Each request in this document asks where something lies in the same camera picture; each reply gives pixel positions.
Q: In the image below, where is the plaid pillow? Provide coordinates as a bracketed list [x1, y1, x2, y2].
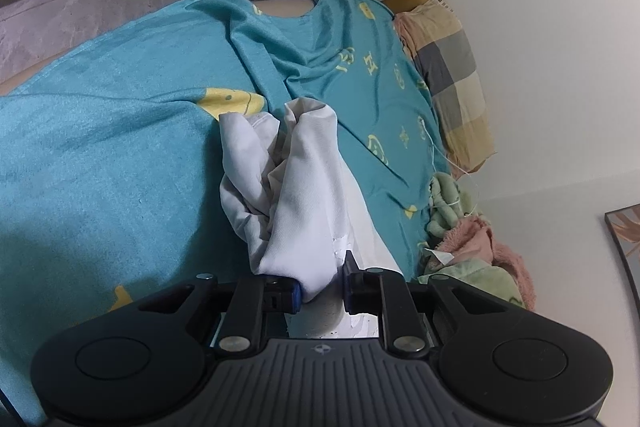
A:
[392, 0, 498, 172]

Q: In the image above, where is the white garment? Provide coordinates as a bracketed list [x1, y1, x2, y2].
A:
[219, 99, 407, 340]

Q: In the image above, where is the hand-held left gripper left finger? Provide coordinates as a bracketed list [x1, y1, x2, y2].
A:
[125, 273, 303, 355]

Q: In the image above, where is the green plush blanket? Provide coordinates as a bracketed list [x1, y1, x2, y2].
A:
[417, 172, 528, 308]

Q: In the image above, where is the pink plush blanket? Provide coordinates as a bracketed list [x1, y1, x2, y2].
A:
[432, 214, 536, 313]

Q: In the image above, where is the teal printed bedsheet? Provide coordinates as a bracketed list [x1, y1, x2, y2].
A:
[0, 0, 443, 427]

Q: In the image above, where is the beige mattress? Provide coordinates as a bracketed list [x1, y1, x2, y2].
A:
[0, 0, 317, 100]

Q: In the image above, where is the white charging cable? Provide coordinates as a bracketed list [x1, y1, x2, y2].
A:
[417, 117, 483, 218]

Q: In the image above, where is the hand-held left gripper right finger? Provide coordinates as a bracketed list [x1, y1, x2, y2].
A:
[341, 251, 518, 355]

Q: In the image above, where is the framed wall picture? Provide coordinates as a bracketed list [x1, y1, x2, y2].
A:
[602, 204, 640, 308]

